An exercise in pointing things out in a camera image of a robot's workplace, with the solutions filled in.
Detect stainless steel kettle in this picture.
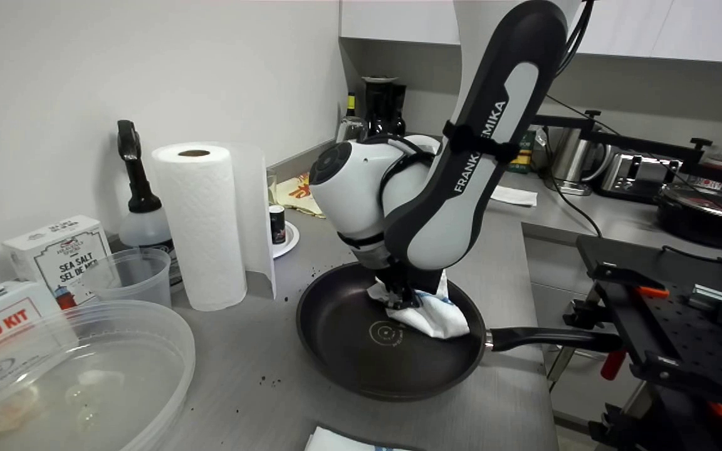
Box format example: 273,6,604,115
553,129,615,191

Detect white first aid kit box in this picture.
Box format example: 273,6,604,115
0,280,80,395

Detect white towel blue stripes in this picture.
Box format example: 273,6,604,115
367,278,471,340

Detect white wall cabinet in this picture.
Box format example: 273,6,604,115
338,0,722,69

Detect white sea salt box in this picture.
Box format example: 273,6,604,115
0,213,123,313

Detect black nonstick frying pan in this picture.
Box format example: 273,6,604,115
293,260,622,404

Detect clear plastic measuring cup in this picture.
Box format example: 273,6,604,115
105,246,174,308

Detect black power cable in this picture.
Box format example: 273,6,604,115
544,171,608,240

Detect white paper towel roll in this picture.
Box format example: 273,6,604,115
148,140,278,313

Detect large clear plastic bowl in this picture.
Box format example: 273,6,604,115
0,298,199,451

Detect small dark spice jar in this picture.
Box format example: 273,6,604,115
267,204,288,248

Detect white folded cloth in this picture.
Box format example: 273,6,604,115
489,183,543,210

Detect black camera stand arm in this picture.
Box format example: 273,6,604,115
534,107,722,196

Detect black coffee maker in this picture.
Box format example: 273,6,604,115
358,72,409,140

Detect small yellow green box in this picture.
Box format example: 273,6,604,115
511,122,549,174

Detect small white saucer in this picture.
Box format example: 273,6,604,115
268,220,303,260

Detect yellow printed plastic bag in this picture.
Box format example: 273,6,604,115
268,171,327,220

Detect white paper sheet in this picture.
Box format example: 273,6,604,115
303,423,382,451

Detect black robot mount table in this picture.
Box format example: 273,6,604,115
578,236,722,451

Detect black pump dispenser bottle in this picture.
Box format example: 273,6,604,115
115,119,172,248

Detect clear condiment bottle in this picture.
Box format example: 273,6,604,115
333,94,367,146

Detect silver toaster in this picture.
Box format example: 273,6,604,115
599,149,684,204

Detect black round cooking pot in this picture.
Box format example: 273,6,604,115
657,177,722,250

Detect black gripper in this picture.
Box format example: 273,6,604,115
387,266,449,313

